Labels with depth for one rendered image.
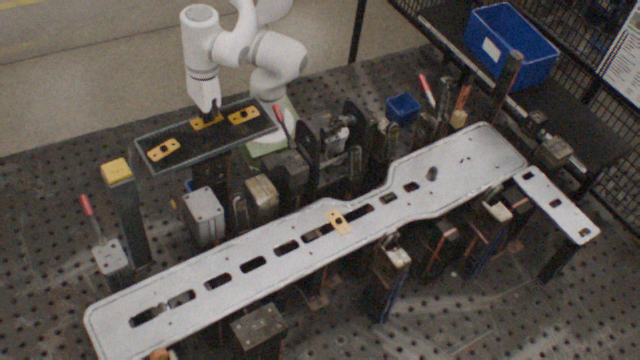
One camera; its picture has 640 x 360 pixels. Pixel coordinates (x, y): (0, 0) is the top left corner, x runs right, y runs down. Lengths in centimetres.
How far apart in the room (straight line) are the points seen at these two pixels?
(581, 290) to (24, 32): 330
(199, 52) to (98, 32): 254
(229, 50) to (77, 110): 216
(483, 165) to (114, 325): 117
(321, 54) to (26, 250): 224
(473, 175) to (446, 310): 44
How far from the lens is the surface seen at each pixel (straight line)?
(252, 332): 147
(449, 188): 183
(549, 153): 198
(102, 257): 157
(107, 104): 343
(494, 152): 198
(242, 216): 162
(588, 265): 224
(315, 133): 162
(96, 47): 380
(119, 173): 159
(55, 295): 197
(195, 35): 136
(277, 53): 181
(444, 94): 186
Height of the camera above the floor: 238
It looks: 52 degrees down
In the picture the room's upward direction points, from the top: 8 degrees clockwise
